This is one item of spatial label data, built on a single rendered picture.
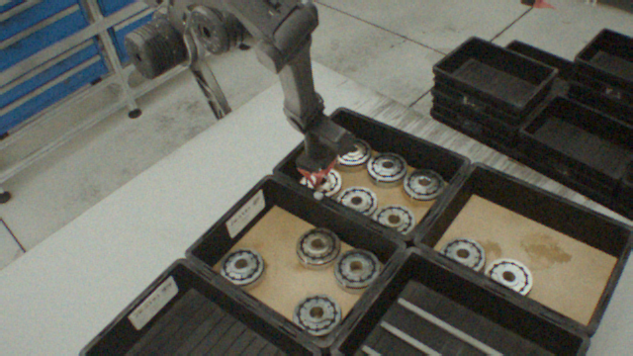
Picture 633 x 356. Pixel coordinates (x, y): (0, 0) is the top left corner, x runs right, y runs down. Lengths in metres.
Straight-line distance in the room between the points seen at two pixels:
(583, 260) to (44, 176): 2.59
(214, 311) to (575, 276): 0.80
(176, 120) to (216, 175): 1.44
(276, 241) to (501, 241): 0.53
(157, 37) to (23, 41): 1.04
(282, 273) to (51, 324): 0.64
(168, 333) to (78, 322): 0.34
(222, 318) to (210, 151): 0.71
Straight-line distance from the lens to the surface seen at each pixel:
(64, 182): 3.06
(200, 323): 1.27
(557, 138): 2.32
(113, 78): 3.11
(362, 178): 1.46
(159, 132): 3.10
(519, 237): 1.37
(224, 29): 1.49
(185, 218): 1.64
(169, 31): 1.97
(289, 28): 0.84
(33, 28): 2.85
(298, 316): 1.20
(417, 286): 1.26
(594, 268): 1.36
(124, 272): 1.59
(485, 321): 1.23
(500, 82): 2.37
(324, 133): 1.20
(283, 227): 1.37
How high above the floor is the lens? 1.89
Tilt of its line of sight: 46 degrees down
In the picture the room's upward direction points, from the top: 8 degrees counter-clockwise
